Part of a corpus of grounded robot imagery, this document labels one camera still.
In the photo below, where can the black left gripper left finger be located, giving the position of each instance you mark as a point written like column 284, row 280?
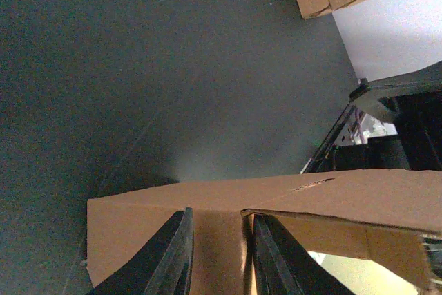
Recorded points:
column 162, row 266

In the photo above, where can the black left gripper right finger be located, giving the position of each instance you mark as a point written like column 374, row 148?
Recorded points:
column 283, row 266

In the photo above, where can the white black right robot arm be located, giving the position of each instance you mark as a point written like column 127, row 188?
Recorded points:
column 412, row 103

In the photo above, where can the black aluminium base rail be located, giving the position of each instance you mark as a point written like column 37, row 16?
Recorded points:
column 314, row 163

